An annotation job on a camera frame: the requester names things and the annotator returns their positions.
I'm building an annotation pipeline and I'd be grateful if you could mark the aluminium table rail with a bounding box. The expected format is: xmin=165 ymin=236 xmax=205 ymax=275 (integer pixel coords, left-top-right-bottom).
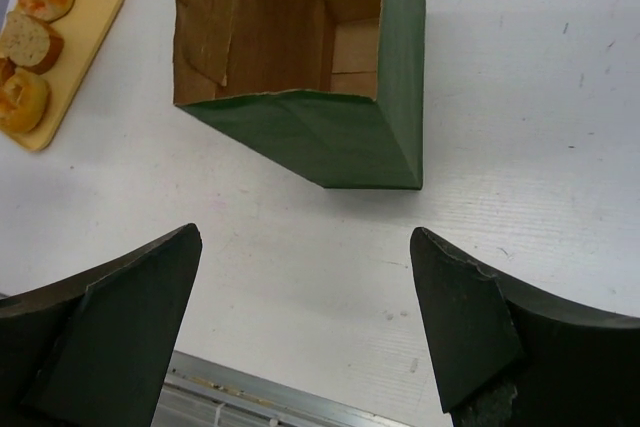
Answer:
xmin=152 ymin=351 xmax=401 ymax=427

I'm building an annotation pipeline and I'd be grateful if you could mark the sliced seeded bread loaf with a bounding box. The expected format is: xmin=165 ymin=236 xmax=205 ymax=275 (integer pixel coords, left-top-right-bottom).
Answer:
xmin=1 ymin=11 xmax=65 ymax=74

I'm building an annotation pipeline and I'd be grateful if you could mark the yellow plastic tray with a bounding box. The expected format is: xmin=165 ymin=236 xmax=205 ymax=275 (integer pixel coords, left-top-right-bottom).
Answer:
xmin=2 ymin=0 xmax=124 ymax=152

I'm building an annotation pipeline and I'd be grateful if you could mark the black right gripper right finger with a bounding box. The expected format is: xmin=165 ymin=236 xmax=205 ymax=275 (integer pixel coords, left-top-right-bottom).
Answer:
xmin=410 ymin=227 xmax=639 ymax=426

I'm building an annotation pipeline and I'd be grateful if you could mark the sesame crusted bun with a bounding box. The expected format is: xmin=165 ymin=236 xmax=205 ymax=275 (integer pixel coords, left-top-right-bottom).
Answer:
xmin=1 ymin=68 xmax=50 ymax=134

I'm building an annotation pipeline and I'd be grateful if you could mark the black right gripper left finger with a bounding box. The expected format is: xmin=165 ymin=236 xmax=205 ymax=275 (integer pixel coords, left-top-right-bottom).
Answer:
xmin=1 ymin=223 xmax=202 ymax=426

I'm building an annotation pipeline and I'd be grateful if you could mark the green paper bag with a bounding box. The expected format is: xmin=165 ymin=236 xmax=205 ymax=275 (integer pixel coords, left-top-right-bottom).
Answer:
xmin=173 ymin=0 xmax=426 ymax=190

